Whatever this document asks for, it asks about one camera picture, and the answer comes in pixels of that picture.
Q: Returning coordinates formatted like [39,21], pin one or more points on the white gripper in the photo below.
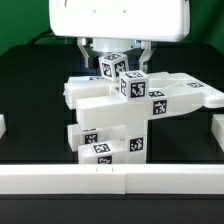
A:
[153,20]

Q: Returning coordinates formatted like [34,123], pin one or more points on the white tagged cube nut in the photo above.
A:
[112,65]

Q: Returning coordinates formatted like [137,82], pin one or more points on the white chair back frame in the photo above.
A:
[99,102]

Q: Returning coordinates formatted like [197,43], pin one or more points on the white chair seat part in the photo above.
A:
[135,136]

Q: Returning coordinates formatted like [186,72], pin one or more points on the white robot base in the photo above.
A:
[106,45]

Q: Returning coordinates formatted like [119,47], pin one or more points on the white part at right edge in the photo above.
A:
[218,129]

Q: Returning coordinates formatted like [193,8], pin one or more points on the white part at edge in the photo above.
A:
[218,129]
[2,125]

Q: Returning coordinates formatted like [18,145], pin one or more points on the white part at left edge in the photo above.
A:
[2,125]

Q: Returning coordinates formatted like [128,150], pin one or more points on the white front fence rail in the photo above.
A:
[112,179]

